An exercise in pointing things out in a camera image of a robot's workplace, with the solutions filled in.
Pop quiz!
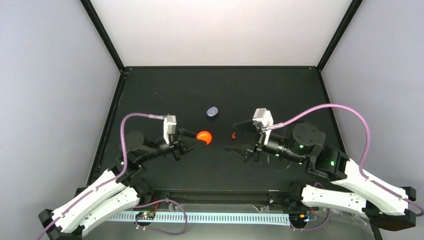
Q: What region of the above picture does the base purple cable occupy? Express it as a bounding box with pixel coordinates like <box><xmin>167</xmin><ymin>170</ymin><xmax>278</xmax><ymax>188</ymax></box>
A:
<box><xmin>289</xmin><ymin>183</ymin><xmax>332</xmax><ymax>232</ymax></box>
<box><xmin>132</xmin><ymin>198</ymin><xmax>189</xmax><ymax>236</ymax></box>

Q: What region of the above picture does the lavender earbud charging case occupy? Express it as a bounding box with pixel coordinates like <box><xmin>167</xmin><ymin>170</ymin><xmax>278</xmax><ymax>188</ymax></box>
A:
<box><xmin>206</xmin><ymin>106</ymin><xmax>219</xmax><ymax>118</ymax></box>

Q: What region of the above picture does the clear plastic sheet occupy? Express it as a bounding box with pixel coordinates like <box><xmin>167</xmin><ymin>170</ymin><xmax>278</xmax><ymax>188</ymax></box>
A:
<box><xmin>168</xmin><ymin>203</ymin><xmax>370</xmax><ymax>233</ymax></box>

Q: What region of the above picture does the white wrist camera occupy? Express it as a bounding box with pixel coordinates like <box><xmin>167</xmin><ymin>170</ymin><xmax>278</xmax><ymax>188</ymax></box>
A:
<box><xmin>252</xmin><ymin>108</ymin><xmax>274</xmax><ymax>146</ymax></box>
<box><xmin>163</xmin><ymin>115</ymin><xmax>177</xmax><ymax>144</ymax></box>

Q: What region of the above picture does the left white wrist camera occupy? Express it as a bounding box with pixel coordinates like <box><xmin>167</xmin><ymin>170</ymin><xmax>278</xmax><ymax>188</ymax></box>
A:
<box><xmin>163</xmin><ymin>115</ymin><xmax>177</xmax><ymax>144</ymax></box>

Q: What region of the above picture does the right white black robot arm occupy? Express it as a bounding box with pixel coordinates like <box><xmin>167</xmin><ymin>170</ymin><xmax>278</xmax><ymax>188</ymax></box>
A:
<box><xmin>225</xmin><ymin>121</ymin><xmax>417</xmax><ymax>232</ymax></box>

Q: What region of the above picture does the orange round case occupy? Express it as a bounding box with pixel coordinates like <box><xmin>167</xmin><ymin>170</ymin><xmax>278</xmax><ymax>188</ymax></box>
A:
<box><xmin>196</xmin><ymin>130</ymin><xmax>213</xmax><ymax>145</ymax></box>

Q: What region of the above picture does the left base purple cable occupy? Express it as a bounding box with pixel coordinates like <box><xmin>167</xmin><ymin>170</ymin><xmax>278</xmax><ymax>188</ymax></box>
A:
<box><xmin>132</xmin><ymin>198</ymin><xmax>189</xmax><ymax>236</ymax></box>

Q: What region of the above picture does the right circuit board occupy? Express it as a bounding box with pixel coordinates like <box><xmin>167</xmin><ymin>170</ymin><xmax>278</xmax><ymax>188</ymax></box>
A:
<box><xmin>289</xmin><ymin>214</ymin><xmax>317</xmax><ymax>223</ymax></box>

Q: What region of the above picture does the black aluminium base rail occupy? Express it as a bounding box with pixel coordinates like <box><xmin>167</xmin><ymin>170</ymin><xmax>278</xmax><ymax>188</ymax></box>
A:
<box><xmin>152</xmin><ymin>189</ymin><xmax>290</xmax><ymax>205</ymax></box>

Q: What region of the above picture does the light blue slotted cable duct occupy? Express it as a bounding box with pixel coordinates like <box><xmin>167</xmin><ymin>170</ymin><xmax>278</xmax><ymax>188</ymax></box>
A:
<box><xmin>108</xmin><ymin>211</ymin><xmax>290</xmax><ymax>226</ymax></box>

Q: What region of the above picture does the left circuit board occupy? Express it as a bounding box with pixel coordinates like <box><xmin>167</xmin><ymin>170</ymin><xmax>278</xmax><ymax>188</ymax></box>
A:
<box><xmin>135</xmin><ymin>211</ymin><xmax>156</xmax><ymax>221</ymax></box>

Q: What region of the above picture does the circuit board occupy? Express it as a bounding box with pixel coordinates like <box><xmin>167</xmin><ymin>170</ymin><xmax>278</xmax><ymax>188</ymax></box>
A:
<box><xmin>135</xmin><ymin>211</ymin><xmax>156</xmax><ymax>221</ymax></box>
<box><xmin>289</xmin><ymin>214</ymin><xmax>317</xmax><ymax>223</ymax></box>

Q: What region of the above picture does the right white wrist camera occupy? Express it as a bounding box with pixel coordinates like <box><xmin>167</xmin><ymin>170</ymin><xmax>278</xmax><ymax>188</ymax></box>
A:
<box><xmin>252</xmin><ymin>108</ymin><xmax>274</xmax><ymax>146</ymax></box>

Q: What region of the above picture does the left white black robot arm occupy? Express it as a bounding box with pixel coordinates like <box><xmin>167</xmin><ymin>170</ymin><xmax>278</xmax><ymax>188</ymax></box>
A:
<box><xmin>38</xmin><ymin>128</ymin><xmax>213</xmax><ymax>240</ymax></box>

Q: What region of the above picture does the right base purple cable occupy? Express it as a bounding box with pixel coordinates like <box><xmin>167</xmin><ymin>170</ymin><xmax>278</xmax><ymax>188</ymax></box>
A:
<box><xmin>289</xmin><ymin>183</ymin><xmax>332</xmax><ymax>232</ymax></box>

